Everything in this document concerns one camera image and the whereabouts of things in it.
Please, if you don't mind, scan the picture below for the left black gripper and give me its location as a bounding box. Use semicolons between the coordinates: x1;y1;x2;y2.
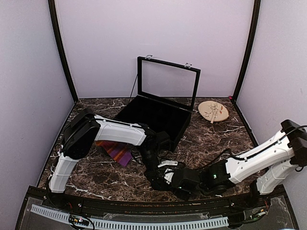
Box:
139;148;165;191

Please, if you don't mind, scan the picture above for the black right frame post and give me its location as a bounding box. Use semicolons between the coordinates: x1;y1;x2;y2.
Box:
232;0;261;104

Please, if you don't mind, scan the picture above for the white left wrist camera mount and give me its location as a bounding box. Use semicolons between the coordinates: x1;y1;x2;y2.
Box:
158;160;178;168

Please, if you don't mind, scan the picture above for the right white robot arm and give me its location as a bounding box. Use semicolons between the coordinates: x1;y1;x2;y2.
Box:
163;120;307;208

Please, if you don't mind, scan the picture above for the black display case box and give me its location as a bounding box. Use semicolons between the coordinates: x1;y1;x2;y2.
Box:
115;57;201;151

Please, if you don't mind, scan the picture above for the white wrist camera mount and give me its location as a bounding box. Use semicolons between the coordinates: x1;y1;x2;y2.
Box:
163;169;175;184
158;160;178;168

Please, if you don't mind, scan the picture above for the black right camera cable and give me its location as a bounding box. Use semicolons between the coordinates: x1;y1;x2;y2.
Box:
199;124;307;172

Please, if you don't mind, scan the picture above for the white slotted cable duct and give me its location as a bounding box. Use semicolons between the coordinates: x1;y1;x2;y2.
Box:
30;204;229;230

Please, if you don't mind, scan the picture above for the purple orange striped sock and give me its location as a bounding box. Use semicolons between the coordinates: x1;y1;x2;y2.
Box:
95;140;132;167

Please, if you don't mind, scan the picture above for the black left frame post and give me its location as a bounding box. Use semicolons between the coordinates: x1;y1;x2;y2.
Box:
48;0;79;103

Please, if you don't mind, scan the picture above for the black frame post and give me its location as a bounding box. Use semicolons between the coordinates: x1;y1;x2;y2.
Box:
232;0;261;104
48;0;79;103

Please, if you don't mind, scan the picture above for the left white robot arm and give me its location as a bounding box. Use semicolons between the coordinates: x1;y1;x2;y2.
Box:
48;109;180;209

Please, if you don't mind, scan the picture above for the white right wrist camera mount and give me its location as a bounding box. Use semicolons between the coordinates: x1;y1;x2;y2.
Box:
163;169;175;184

